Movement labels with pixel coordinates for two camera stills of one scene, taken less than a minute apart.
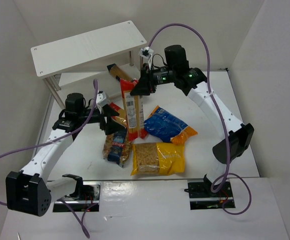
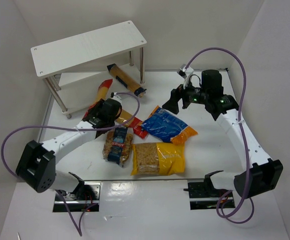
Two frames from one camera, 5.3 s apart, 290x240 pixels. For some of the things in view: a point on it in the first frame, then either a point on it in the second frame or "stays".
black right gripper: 149,80 to 178,93
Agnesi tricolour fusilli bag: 117,147 stays
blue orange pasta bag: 166,127 stays
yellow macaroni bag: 157,158 stays
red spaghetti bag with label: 134,107 to 102,94
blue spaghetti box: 114,69 stays
